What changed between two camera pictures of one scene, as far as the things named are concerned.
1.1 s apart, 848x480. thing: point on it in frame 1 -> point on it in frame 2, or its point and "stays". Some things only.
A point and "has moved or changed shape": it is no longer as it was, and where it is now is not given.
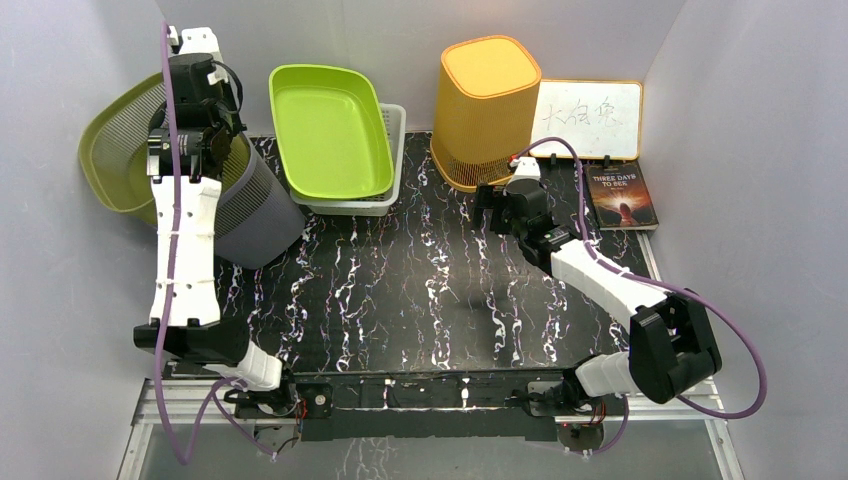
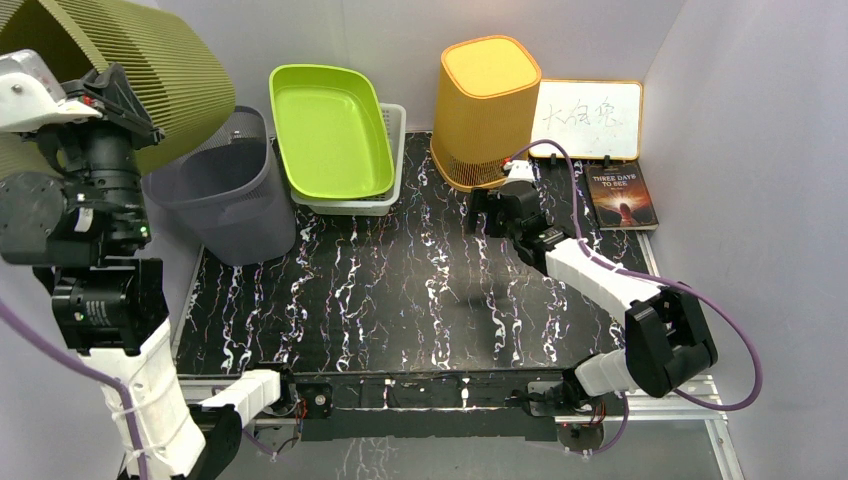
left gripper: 227,95 -> 107,88
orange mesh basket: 485,109 stays
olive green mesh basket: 113,153 has moved or changed shape
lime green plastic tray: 332,132 stays
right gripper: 486,200 stays
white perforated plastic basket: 395,121 stays
